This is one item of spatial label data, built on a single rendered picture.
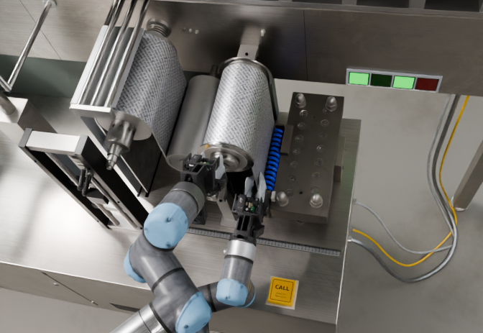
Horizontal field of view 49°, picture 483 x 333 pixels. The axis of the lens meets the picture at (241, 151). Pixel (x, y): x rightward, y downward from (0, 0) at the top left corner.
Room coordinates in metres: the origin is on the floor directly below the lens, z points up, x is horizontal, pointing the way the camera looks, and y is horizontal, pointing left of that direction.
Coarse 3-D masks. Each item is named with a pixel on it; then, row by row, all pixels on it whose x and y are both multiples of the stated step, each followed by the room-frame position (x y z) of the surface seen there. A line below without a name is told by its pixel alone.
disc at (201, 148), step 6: (204, 144) 0.68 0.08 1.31; (210, 144) 0.67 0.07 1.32; (216, 144) 0.66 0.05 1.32; (222, 144) 0.65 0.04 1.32; (228, 144) 0.65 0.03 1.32; (198, 150) 0.68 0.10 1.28; (234, 150) 0.64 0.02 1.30; (240, 150) 0.64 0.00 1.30; (246, 156) 0.63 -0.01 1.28; (252, 162) 0.62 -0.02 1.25; (246, 168) 0.63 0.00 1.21
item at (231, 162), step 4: (212, 152) 0.67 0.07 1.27; (216, 152) 0.66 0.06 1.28; (220, 152) 0.65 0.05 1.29; (224, 152) 0.65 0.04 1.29; (212, 156) 0.66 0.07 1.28; (216, 156) 0.65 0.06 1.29; (224, 156) 0.64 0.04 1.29; (228, 156) 0.64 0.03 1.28; (232, 156) 0.64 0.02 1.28; (224, 160) 0.63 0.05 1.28; (228, 160) 0.63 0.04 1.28; (232, 160) 0.63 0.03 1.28; (236, 160) 0.63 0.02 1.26; (224, 164) 0.64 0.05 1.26; (228, 164) 0.63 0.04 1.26; (232, 164) 0.63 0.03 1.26; (236, 164) 0.62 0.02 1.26; (228, 168) 0.63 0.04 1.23; (232, 168) 0.63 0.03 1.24; (236, 168) 0.62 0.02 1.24
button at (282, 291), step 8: (272, 280) 0.42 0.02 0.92; (280, 280) 0.41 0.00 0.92; (288, 280) 0.40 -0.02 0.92; (272, 288) 0.39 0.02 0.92; (280, 288) 0.39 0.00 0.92; (288, 288) 0.38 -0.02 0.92; (272, 296) 0.37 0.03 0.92; (280, 296) 0.37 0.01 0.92; (288, 296) 0.36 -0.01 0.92; (280, 304) 0.35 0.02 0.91; (288, 304) 0.34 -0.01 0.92
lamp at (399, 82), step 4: (396, 76) 0.77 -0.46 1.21; (396, 80) 0.77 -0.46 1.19; (400, 80) 0.77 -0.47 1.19; (404, 80) 0.76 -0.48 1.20; (408, 80) 0.76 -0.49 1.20; (412, 80) 0.75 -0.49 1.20; (396, 84) 0.77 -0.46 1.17; (400, 84) 0.77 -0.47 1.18; (404, 84) 0.76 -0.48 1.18; (408, 84) 0.76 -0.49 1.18; (412, 84) 0.75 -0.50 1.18
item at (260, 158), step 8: (264, 112) 0.79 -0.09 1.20; (272, 112) 0.85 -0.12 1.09; (264, 120) 0.78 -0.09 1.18; (272, 120) 0.84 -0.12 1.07; (264, 128) 0.77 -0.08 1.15; (272, 128) 0.83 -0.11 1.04; (264, 136) 0.76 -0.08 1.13; (264, 144) 0.74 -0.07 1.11; (256, 152) 0.68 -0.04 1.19; (264, 152) 0.73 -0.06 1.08; (256, 160) 0.67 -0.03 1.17; (264, 160) 0.72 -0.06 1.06; (256, 168) 0.65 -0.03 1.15; (264, 168) 0.71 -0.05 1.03; (256, 176) 0.64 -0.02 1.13; (256, 184) 0.64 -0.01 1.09
